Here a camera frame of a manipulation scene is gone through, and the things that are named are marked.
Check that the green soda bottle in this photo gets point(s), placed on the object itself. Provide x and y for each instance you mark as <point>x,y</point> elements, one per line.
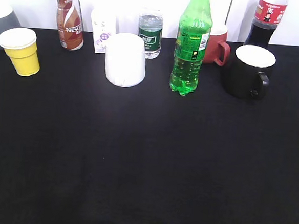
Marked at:
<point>192,38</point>

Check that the yellow paper cup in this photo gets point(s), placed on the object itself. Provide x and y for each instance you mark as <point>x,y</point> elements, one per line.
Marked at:
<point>20,46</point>

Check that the white cup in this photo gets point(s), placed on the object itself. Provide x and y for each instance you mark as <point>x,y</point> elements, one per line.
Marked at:
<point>125,60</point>

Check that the Cestbon water bottle green label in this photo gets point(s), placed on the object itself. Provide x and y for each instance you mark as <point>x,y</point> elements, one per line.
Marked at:
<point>150,25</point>

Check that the red mug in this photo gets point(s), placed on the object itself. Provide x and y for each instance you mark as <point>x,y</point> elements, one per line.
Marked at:
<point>218,50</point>

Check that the white purple milk carton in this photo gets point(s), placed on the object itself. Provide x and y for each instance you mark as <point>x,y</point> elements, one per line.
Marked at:
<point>103,26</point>

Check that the black mug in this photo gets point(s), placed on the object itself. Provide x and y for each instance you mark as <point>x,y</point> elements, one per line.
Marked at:
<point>247,73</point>

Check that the brown Nescafe bottle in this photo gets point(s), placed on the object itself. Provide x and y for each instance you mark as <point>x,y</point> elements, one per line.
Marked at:
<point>69,25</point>

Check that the cola bottle red label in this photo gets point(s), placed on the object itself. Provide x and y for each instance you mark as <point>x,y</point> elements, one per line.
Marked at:
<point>267,17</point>

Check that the grey white bowl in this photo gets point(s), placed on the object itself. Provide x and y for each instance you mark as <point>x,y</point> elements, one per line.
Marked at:
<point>8,19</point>

